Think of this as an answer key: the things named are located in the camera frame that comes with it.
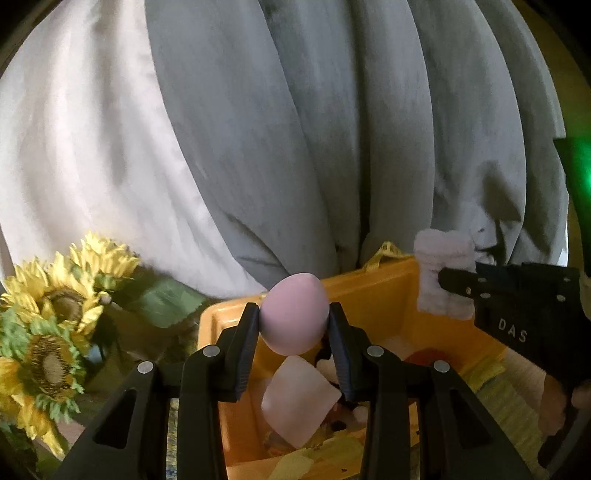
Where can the pink foam egg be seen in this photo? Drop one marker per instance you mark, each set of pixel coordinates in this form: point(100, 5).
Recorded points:
point(294, 314)

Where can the yellow blue woven rug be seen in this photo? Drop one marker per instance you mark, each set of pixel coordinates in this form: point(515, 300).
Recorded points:
point(253, 451)

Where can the grey curtain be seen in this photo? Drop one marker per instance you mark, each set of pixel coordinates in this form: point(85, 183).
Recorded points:
point(318, 130)

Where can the yellow sunflower bouquet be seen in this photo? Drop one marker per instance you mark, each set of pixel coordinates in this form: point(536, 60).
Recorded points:
point(70, 326)

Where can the orange plastic storage crate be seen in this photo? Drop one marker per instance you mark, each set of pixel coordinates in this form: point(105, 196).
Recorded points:
point(382, 301)

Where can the white sheer curtain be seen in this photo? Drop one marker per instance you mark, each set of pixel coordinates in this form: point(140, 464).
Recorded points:
point(87, 146)

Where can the right hand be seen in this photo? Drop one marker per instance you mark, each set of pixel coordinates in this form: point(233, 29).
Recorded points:
point(552, 410)

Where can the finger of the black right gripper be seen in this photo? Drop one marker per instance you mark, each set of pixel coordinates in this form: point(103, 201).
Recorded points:
point(461, 282)

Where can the red green fluffy plush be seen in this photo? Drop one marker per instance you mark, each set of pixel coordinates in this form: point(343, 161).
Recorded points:
point(428, 356)

